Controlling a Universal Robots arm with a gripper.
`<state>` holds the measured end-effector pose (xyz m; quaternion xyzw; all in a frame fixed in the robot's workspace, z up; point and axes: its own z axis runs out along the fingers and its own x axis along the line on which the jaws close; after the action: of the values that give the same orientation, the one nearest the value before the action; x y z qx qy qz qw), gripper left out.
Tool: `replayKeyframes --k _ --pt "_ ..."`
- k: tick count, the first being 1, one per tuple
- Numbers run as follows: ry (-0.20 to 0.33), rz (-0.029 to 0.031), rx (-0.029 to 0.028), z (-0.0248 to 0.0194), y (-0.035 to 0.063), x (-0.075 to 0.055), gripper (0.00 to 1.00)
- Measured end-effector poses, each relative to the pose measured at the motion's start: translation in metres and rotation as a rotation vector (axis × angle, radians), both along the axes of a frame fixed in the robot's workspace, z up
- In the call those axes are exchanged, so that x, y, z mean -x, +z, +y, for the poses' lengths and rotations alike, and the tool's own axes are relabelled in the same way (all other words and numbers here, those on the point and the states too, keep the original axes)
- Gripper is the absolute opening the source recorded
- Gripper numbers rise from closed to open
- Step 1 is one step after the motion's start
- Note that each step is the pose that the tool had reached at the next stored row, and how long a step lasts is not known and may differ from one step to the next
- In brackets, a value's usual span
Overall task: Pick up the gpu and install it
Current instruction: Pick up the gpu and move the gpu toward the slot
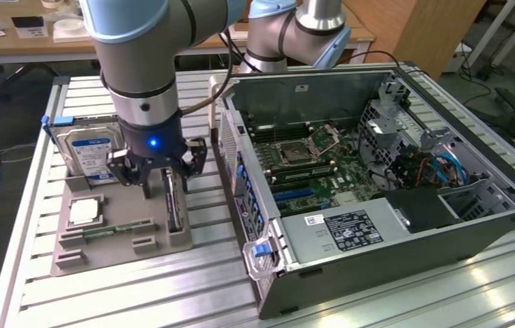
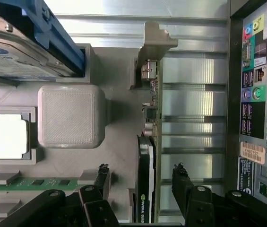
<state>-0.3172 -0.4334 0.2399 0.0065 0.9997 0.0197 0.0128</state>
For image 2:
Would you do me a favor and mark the green RAM stick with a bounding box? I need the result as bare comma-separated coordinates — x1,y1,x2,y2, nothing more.
0,178,82,192

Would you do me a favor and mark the grey printed parts rack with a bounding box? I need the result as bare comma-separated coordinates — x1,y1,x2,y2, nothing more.
0,44,149,227

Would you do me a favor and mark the silver CPU chip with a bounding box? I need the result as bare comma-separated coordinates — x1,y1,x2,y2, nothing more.
0,114,29,159

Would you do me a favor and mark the silver hard disk drive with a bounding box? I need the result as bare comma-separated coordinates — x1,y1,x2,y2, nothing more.
0,14,62,79

